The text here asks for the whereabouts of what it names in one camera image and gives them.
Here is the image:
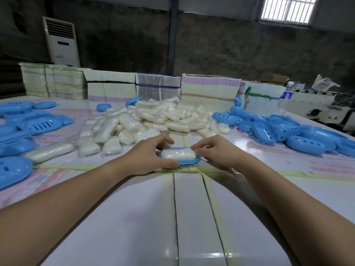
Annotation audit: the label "person's left forearm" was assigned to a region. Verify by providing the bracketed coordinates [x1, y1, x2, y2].
[0, 162, 131, 266]

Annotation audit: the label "pile of white soaps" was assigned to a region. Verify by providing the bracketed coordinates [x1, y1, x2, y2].
[24, 96, 231, 164]

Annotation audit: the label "stacks of brown cardboard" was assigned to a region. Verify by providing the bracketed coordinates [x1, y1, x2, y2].
[0, 57, 27, 99]

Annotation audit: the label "white plastic bag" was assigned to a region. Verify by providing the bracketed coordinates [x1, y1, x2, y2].
[312, 74, 341, 92]

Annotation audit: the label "blue slotted plastic base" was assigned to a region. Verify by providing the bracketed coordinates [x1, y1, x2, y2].
[159, 146, 201, 167]

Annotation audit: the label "clear plastic bag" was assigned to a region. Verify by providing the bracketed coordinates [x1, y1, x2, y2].
[194, 164, 242, 176]

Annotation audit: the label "white standing air conditioner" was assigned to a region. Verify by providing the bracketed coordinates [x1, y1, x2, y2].
[42, 16, 81, 68]

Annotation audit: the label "person's right hand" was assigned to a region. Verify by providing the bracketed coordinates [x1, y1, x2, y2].
[190, 134, 250, 171]

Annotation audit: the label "person's right forearm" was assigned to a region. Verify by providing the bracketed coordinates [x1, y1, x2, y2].
[238, 156, 355, 266]

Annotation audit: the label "brown cardboard box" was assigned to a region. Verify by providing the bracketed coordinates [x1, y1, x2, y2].
[260, 74, 290, 86]

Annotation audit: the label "person's left hand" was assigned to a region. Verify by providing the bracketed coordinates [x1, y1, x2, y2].
[116, 133, 180, 175]

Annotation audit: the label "clear water bottle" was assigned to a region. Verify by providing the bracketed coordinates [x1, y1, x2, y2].
[279, 81, 294, 108]

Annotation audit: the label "pile of blue slotted lids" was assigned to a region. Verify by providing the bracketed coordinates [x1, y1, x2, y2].
[0, 101, 74, 191]

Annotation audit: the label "white sheet stack, green mark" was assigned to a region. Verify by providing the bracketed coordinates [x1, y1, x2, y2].
[238, 81, 288, 114]

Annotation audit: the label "barred window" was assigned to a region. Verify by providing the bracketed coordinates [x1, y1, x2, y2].
[259, 0, 320, 25]

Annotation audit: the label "dark metal pillar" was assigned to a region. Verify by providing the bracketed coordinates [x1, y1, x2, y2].
[166, 0, 179, 76]

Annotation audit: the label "pile of blue plastic lids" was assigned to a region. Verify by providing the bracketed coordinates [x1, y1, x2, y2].
[212, 105, 355, 158]

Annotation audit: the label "row of stacked flat cartons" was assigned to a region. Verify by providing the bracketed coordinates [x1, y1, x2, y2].
[83, 69, 137, 103]

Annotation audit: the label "silver sheet bundle, blue band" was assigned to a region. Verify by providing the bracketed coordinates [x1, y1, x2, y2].
[135, 73, 181, 102]

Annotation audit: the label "stack of greenish paper sheets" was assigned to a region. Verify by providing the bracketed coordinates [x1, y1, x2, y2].
[18, 62, 89, 100]

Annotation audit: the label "white workshop machine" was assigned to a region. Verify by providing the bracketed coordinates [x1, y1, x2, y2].
[283, 87, 355, 128]

